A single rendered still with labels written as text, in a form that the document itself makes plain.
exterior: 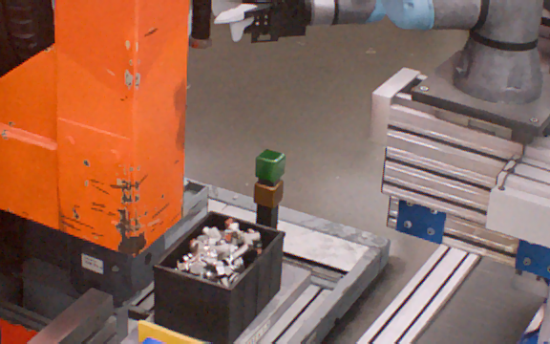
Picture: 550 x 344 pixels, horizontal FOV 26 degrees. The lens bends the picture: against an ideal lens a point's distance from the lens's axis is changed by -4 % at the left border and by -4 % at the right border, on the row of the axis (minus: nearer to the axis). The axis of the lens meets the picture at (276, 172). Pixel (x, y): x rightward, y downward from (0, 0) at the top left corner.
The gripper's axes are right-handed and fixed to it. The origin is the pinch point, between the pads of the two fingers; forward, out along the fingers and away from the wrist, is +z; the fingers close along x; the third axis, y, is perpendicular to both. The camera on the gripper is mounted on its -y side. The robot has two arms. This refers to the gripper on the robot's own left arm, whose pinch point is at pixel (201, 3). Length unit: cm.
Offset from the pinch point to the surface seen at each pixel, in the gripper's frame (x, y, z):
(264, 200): -29.8, 24.6, -3.6
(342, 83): 134, 83, -86
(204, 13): -1.8, 1.4, -0.1
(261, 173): -29.2, 19.7, -3.1
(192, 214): 43, 70, -11
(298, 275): -34, 38, -9
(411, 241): 39, 83, -68
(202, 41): -2.2, 6.6, 0.1
